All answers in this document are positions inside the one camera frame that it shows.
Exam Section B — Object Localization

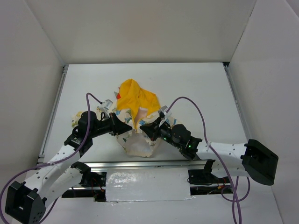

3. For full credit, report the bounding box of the cream dinosaur print hooded jacket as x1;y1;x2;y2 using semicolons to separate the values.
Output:
71;78;180;158

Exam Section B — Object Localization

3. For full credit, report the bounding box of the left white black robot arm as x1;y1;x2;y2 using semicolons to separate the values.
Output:
5;111;132;224

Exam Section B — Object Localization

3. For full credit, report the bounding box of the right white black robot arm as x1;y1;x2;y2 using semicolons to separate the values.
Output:
140;120;278;186

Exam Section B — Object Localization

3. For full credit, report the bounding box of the white foil covered panel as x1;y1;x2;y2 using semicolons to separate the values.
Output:
106;168;191;202

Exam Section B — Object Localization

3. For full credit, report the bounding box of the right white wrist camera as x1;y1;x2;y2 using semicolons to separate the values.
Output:
158;105;172;126

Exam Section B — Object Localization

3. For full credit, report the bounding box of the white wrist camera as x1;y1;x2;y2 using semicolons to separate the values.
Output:
97;99;113;116
158;105;172;126

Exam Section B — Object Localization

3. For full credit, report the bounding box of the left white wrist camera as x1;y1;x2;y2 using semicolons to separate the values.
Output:
97;99;113;116

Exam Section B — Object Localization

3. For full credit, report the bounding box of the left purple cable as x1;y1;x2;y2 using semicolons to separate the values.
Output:
0;92;103;224

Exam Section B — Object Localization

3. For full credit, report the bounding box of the purple cable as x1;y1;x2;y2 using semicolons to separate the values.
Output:
166;96;251;224
0;92;103;224

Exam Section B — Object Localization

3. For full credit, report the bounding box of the aluminium frame rail front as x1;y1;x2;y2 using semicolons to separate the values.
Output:
86;160;206;171

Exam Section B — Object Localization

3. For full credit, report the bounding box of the aluminium frame rail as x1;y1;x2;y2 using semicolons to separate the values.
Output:
86;160;206;171
222;62;251;139
36;64;69;165

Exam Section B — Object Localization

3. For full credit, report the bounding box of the aluminium frame rail left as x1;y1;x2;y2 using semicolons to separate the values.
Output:
36;64;69;165

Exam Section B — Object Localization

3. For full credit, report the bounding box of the aluminium frame rail right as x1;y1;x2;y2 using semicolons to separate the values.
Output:
222;62;251;139

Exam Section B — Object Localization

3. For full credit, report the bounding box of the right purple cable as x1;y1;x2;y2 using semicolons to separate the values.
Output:
166;96;251;224

